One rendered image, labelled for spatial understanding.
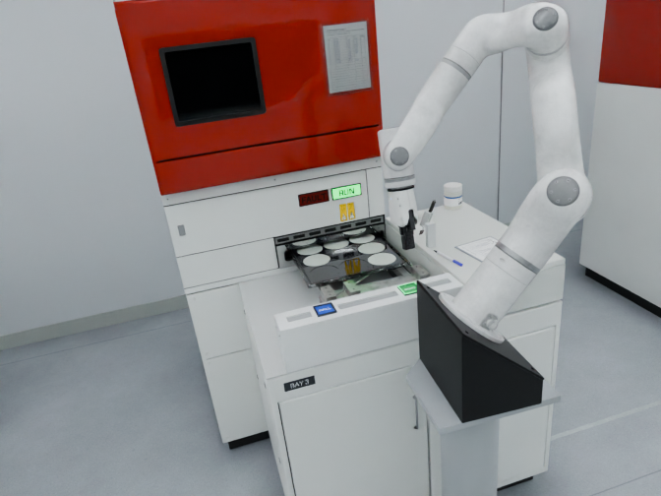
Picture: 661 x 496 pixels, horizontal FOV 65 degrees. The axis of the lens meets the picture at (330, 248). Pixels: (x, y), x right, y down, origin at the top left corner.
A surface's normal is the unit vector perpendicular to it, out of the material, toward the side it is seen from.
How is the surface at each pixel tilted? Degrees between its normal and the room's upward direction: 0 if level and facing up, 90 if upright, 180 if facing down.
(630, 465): 0
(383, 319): 90
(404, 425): 90
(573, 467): 0
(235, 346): 90
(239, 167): 90
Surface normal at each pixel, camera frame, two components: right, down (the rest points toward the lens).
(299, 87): 0.28, 0.36
